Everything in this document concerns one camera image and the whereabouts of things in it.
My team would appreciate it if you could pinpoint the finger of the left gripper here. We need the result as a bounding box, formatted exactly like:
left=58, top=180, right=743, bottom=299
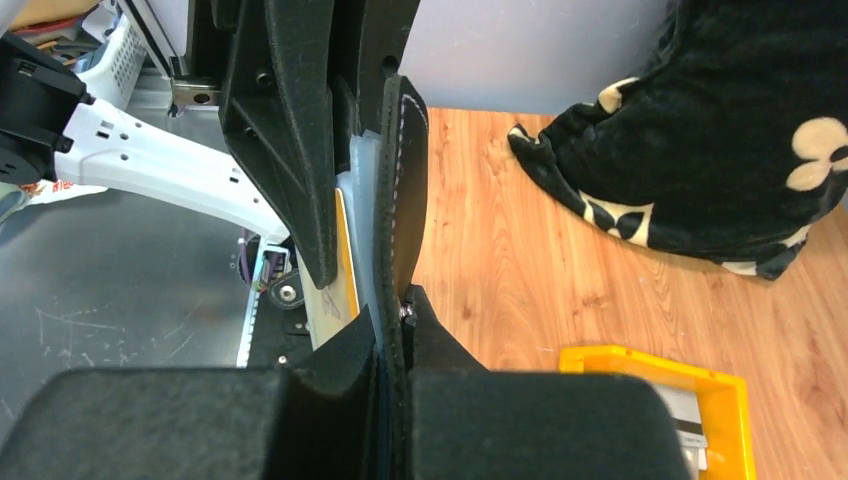
left=219, top=1, right=337, bottom=289
left=331, top=0, right=420, bottom=135

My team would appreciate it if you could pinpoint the left yellow bin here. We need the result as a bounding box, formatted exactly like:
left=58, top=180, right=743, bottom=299
left=559, top=345, right=757, bottom=479

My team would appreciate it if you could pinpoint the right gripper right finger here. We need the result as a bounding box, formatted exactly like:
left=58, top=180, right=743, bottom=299
left=401, top=285, right=689, bottom=479

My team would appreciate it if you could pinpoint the black floral blanket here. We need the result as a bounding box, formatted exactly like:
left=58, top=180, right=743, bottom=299
left=507, top=1, right=847, bottom=280

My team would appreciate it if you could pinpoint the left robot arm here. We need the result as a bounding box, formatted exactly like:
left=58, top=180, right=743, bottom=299
left=1, top=1, right=427, bottom=288

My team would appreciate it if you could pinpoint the silver cards stack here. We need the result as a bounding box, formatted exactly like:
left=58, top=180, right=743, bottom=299
left=652, top=384, right=708, bottom=479

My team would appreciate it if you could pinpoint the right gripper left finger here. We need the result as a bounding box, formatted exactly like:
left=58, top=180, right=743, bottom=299
left=1, top=311, right=374, bottom=479

